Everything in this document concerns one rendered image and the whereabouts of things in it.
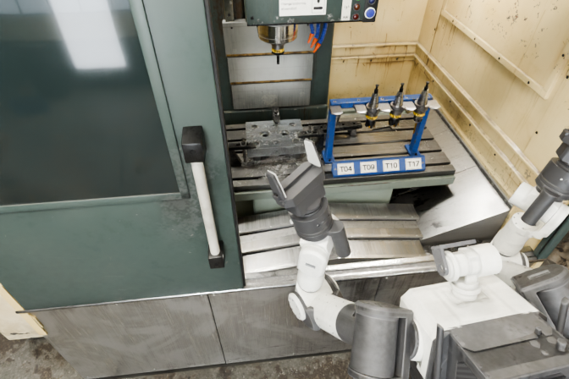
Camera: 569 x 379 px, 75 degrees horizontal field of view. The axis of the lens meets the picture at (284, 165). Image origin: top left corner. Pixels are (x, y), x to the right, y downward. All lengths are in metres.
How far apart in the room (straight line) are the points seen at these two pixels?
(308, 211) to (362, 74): 2.02
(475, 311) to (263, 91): 1.63
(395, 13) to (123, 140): 1.98
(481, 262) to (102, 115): 0.90
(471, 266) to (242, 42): 1.55
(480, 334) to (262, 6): 1.07
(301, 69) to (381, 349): 1.61
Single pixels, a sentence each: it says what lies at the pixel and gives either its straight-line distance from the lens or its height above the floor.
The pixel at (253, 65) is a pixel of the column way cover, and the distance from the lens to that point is 2.09.
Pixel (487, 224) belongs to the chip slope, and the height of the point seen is 0.76.
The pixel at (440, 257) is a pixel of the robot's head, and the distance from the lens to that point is 0.87.
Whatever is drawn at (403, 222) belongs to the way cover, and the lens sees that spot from 1.89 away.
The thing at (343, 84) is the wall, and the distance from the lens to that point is 2.70.
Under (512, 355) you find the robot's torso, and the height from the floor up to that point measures 1.40.
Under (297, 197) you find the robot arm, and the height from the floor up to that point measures 1.58.
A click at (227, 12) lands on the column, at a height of 1.46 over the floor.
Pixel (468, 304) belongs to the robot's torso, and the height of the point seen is 1.35.
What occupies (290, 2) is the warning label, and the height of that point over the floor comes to 1.70.
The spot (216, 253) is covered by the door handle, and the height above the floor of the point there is 1.11.
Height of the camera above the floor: 2.10
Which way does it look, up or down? 41 degrees down
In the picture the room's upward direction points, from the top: straight up
